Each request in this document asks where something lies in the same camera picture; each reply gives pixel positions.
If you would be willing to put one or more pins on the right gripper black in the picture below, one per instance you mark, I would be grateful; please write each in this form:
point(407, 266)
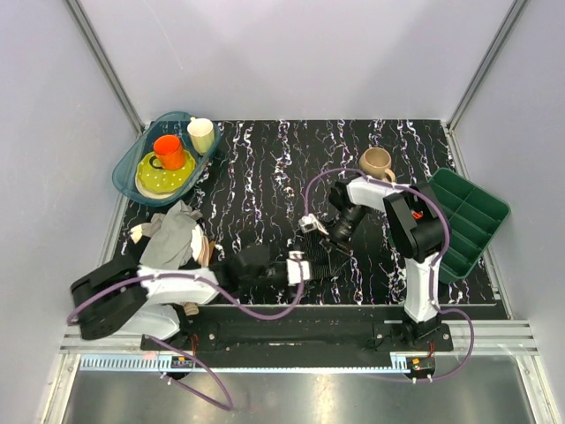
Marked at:
point(328, 229)

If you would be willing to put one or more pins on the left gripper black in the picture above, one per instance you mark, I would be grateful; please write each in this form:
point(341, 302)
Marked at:
point(282, 262)

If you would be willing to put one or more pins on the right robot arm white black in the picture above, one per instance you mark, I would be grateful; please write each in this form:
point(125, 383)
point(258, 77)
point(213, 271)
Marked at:
point(421, 324)

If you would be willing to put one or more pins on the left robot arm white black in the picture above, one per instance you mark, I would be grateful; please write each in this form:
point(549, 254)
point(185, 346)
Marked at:
point(123, 295)

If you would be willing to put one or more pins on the tan beige underwear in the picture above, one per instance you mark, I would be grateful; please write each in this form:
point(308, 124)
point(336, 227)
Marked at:
point(204, 258)

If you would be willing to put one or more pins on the beige ceramic mug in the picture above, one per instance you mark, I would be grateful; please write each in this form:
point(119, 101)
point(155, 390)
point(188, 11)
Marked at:
point(377, 163)

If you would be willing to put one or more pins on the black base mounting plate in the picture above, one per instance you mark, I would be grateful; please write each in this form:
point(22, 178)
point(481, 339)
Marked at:
point(294, 357)

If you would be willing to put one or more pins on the yellow-green dotted plate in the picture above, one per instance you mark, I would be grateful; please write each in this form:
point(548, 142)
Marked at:
point(155, 182)

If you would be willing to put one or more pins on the green compartment organizer box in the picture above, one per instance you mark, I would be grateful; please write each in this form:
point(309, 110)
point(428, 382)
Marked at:
point(459, 222)

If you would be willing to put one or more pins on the cream cup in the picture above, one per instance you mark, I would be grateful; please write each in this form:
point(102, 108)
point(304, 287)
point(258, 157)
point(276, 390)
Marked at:
point(202, 134)

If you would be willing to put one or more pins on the orange mug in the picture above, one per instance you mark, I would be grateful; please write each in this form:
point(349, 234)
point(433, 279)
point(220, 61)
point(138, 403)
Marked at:
point(168, 153)

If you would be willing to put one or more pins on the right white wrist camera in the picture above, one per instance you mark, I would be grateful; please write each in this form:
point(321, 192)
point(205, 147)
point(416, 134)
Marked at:
point(308, 223)

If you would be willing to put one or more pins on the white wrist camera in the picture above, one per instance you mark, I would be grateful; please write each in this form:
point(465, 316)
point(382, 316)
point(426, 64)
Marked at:
point(308, 223)
point(299, 269)

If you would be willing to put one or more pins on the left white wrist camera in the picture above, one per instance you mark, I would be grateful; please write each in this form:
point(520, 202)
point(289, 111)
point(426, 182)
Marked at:
point(299, 269)

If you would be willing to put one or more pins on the aluminium frame rail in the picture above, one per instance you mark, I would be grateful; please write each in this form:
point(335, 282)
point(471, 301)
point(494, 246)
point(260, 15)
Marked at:
point(486, 337)

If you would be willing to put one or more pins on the right aluminium corner post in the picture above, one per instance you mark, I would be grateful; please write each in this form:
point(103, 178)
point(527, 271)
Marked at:
point(495, 47)

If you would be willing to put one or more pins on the aluminium corner post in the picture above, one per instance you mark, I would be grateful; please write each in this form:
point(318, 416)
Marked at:
point(92, 40)
point(495, 47)

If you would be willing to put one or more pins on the left aluminium corner post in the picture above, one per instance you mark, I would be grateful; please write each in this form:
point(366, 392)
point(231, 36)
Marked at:
point(92, 40)

